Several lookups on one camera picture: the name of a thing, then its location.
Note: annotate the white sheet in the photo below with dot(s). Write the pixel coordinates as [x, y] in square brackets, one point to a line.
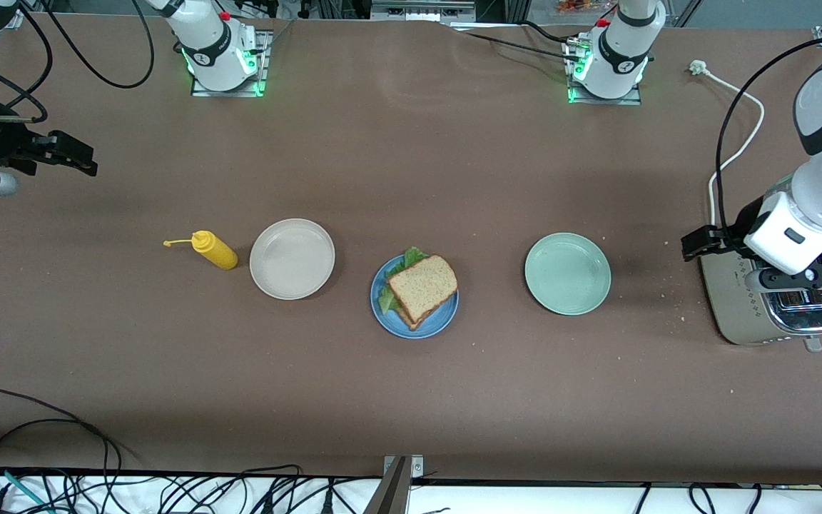
[525, 503]

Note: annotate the small metal bracket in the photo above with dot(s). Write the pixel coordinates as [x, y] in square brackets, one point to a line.
[417, 465]

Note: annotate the orange packet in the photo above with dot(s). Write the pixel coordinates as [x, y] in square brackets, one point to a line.
[582, 6]

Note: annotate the grey metal box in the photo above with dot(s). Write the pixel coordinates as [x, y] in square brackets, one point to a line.
[422, 8]

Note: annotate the blue round plate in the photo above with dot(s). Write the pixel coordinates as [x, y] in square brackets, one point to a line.
[439, 321]

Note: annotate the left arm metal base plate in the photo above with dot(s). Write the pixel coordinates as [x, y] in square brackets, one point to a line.
[607, 101]

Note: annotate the yellow mustard squeeze bottle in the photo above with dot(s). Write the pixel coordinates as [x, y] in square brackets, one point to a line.
[218, 253]

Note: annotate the brown bread slice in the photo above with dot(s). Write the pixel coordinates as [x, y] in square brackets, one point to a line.
[422, 285]
[411, 319]

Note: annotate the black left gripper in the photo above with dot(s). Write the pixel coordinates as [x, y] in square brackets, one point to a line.
[730, 239]

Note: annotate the mint green round plate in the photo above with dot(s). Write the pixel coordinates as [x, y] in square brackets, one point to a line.
[568, 274]

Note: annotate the green lettuce leaf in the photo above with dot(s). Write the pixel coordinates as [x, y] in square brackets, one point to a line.
[393, 275]

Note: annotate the dark metal pole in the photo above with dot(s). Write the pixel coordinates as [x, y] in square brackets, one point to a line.
[389, 496]

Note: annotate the beige chrome toaster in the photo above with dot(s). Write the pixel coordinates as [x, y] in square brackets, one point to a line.
[736, 307]

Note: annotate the beige round plate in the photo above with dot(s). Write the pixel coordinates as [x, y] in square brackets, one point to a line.
[292, 259]

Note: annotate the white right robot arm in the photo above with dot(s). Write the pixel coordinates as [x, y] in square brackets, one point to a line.
[211, 43]

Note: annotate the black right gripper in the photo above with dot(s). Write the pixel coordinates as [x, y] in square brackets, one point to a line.
[3, 142]

